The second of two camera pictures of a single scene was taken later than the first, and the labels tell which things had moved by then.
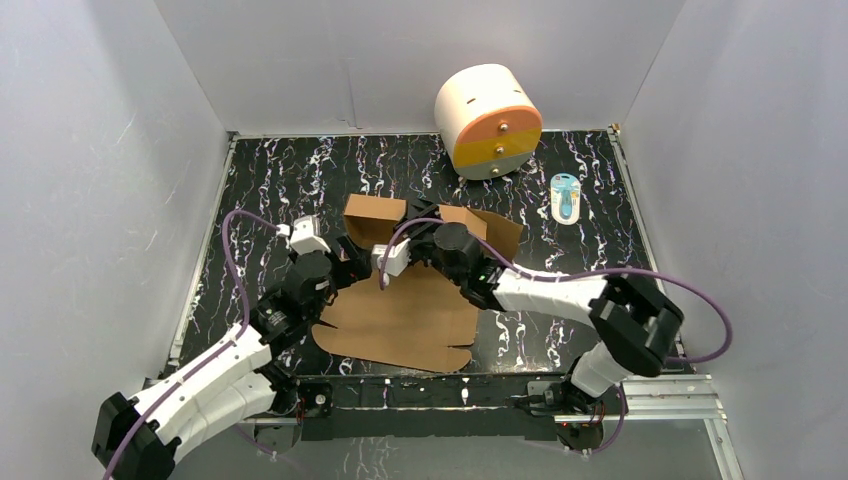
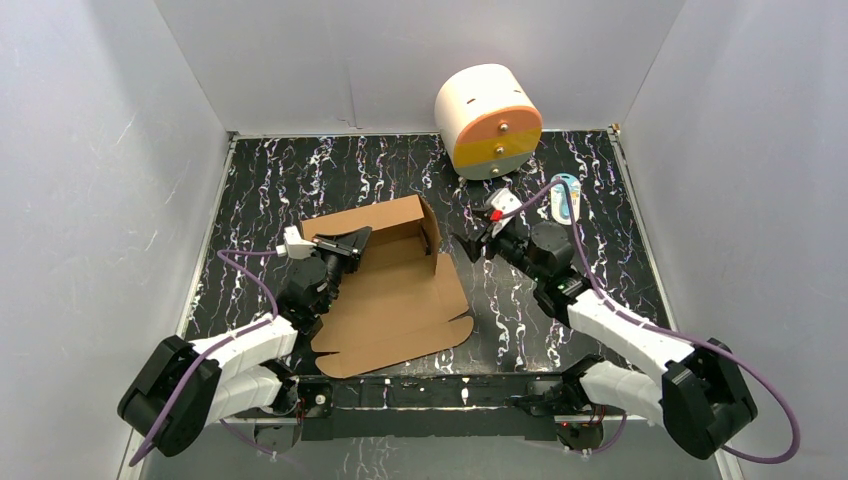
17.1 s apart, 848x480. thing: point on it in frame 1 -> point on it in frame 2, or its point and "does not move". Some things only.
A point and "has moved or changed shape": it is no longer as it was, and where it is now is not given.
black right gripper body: x=423 y=247 -> x=511 y=246
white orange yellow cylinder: x=489 y=120 does not move
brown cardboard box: x=416 y=320 has moved or changed shape
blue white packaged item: x=565 y=196 does not move
